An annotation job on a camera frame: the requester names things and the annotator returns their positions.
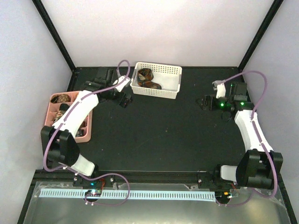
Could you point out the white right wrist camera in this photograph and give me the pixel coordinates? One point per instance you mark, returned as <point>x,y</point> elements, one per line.
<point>220,88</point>

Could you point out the black rolled tie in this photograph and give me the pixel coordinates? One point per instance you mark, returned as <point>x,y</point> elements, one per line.
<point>64,107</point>

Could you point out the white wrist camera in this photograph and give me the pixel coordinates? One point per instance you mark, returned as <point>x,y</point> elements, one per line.
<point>220,88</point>
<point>121,83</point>

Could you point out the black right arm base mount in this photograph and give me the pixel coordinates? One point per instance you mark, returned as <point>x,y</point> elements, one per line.
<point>210,180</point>

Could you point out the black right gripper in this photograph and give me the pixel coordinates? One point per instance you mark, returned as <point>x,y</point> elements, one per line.
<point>211,98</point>

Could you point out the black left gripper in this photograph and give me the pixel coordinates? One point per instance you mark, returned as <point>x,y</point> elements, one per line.
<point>125,101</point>

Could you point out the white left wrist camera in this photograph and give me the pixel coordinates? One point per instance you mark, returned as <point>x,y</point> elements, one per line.
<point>121,83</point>

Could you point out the camouflage rolled tie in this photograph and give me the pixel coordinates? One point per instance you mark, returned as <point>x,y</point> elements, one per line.
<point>58,115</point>

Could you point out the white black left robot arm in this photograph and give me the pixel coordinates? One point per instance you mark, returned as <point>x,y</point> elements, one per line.
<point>60,150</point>

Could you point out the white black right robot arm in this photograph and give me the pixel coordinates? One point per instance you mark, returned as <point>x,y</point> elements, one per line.
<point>260,165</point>

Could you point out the light blue slotted cable duct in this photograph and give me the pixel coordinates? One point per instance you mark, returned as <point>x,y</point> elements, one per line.
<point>129,195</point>

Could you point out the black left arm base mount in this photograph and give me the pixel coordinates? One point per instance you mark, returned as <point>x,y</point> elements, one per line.
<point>92,182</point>

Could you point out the white perforated plastic basket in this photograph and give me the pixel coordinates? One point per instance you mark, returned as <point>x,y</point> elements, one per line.
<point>167,76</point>

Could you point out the brown monogram rolled tie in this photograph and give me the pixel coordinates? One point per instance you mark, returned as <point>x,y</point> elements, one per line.
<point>62,98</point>

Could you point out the brown patterned tie in basket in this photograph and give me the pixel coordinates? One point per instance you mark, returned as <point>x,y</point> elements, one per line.
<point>145,79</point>

